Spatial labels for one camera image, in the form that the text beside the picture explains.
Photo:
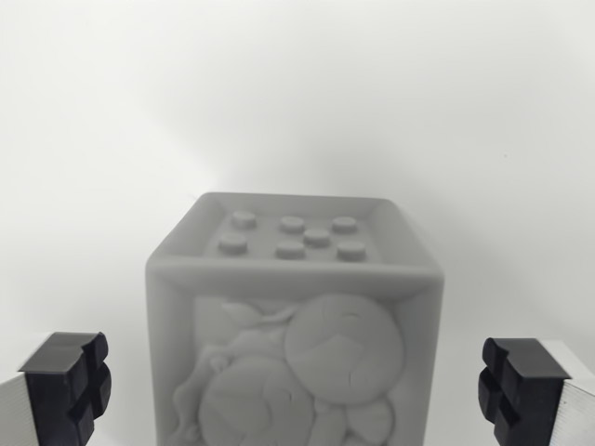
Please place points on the grey embossed studded cube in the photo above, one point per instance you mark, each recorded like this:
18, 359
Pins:
297, 334

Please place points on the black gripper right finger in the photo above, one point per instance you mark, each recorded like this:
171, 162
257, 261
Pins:
534, 399

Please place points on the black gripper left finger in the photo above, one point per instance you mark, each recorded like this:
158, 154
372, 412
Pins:
51, 395

